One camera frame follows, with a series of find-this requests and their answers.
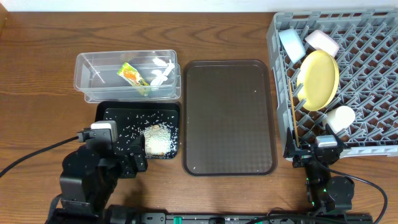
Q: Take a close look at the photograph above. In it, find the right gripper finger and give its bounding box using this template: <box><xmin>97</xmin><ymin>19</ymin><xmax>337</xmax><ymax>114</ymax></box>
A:
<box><xmin>283</xmin><ymin>128</ymin><xmax>312</xmax><ymax>168</ymax></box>
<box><xmin>325</xmin><ymin>124</ymin><xmax>346</xmax><ymax>148</ymax></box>

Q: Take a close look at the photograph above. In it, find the white cup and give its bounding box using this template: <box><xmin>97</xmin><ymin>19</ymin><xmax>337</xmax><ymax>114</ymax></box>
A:
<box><xmin>322</xmin><ymin>106</ymin><xmax>356</xmax><ymax>134</ymax></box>

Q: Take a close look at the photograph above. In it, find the wooden chopstick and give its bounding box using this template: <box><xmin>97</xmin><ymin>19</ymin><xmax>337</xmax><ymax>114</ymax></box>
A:
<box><xmin>288</xmin><ymin>78</ymin><xmax>300</xmax><ymax>148</ymax></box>

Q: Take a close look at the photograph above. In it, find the yellow plate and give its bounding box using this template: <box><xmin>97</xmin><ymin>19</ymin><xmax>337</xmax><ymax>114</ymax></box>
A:
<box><xmin>296</xmin><ymin>50</ymin><xmax>340</xmax><ymax>111</ymax></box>

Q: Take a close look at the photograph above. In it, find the green orange snack wrapper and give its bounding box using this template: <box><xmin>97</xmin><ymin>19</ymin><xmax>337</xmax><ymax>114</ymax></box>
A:
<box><xmin>117</xmin><ymin>62</ymin><xmax>150</xmax><ymax>96</ymax></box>

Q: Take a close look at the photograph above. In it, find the clear plastic wrapper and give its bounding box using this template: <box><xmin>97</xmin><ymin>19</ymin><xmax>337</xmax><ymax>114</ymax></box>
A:
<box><xmin>150</xmin><ymin>58</ymin><xmax>175</xmax><ymax>86</ymax></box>

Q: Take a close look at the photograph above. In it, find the white pink bowl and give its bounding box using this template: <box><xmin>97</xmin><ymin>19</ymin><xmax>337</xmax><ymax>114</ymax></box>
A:
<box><xmin>305</xmin><ymin>30</ymin><xmax>340</xmax><ymax>57</ymax></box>

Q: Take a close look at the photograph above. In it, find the light blue bowl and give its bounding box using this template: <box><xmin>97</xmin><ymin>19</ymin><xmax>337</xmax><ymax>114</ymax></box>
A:
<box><xmin>279</xmin><ymin>29</ymin><xmax>305</xmax><ymax>63</ymax></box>

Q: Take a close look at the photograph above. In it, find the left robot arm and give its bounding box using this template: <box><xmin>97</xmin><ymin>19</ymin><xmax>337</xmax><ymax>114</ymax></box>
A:
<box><xmin>47</xmin><ymin>128</ymin><xmax>148</xmax><ymax>223</ymax></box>

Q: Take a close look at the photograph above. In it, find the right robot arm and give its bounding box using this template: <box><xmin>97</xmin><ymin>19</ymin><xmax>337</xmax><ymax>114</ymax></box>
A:
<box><xmin>283</xmin><ymin>126</ymin><xmax>354</xmax><ymax>218</ymax></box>

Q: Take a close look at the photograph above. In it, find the grey dishwasher rack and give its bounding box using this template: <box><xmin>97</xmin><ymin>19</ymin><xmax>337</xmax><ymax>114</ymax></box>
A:
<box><xmin>266</xmin><ymin>9</ymin><xmax>397</xmax><ymax>157</ymax></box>

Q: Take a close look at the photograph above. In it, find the spilled rice pile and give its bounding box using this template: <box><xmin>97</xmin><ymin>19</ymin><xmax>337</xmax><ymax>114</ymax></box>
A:
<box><xmin>105</xmin><ymin>111</ymin><xmax>178</xmax><ymax>156</ymax></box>

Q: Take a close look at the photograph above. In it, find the black tray bin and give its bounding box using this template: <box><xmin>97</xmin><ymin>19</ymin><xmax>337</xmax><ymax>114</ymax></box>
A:
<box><xmin>95</xmin><ymin>100</ymin><xmax>181</xmax><ymax>160</ymax></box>

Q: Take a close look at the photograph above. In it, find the brown serving tray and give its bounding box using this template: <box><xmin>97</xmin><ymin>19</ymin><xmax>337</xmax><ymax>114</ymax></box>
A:
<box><xmin>182</xmin><ymin>60</ymin><xmax>277</xmax><ymax>177</ymax></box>

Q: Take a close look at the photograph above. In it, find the clear plastic bin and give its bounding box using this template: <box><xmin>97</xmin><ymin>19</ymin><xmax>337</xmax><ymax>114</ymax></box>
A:
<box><xmin>74</xmin><ymin>50</ymin><xmax>181</xmax><ymax>103</ymax></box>

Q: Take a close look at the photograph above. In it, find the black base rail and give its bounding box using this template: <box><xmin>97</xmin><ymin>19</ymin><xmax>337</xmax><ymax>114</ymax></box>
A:
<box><xmin>105</xmin><ymin>205</ymin><xmax>374</xmax><ymax>224</ymax></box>

